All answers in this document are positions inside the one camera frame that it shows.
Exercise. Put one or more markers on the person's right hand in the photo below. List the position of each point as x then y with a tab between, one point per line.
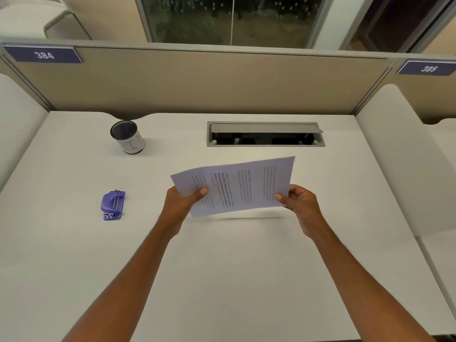
304	210

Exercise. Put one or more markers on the person's left hand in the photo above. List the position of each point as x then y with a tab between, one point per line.
174	210

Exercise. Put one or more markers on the purple hole punch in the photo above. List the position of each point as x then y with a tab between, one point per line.
112	206

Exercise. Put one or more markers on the white printed paper sheet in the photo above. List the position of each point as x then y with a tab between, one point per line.
256	167

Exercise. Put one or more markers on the person's right forearm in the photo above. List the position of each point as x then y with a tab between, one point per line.
360	295

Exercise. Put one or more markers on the person's left forearm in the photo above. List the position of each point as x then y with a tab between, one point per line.
128	292

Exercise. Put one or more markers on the black mesh cup white label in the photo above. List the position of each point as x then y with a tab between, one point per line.
132	144

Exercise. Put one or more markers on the white side divider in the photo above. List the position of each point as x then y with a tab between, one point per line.
399	163
18	128

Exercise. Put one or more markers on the wide beige partition panel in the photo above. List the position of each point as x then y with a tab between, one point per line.
213	81

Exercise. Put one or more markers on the narrow beige partition panel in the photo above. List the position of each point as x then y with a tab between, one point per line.
438	96

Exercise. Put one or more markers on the blue desk number sign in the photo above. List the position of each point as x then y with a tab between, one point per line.
427	68
44	55

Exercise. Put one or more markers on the dark glass door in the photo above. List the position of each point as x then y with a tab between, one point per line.
392	24

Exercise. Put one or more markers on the beige chair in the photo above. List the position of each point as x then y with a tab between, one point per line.
25	21

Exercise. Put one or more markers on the glass window grey frame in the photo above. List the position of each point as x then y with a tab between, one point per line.
192	21

